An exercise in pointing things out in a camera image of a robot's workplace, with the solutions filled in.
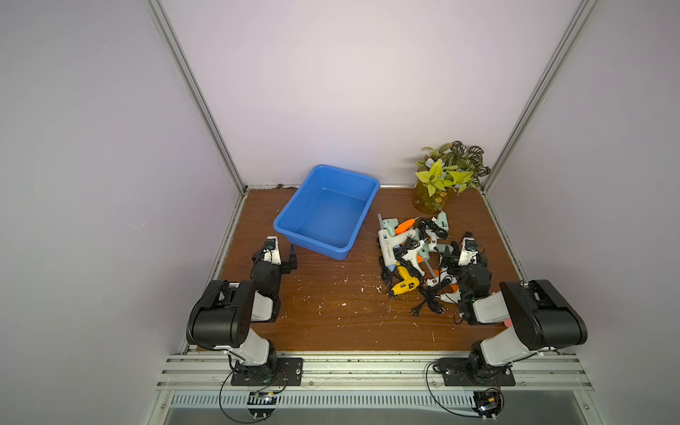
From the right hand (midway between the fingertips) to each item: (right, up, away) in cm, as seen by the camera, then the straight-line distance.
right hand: (465, 244), depth 88 cm
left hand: (-63, 0, +2) cm, 63 cm away
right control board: (-2, -41, -19) cm, 45 cm away
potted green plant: (+1, +29, +12) cm, 31 cm away
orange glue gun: (-18, +5, +14) cm, 23 cm away
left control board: (-65, -43, -16) cm, 79 cm away
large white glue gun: (-26, 0, +6) cm, 26 cm away
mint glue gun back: (-1, +8, +18) cm, 20 cm away
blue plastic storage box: (-50, +11, +25) cm, 57 cm away
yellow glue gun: (-20, -13, -1) cm, 24 cm away
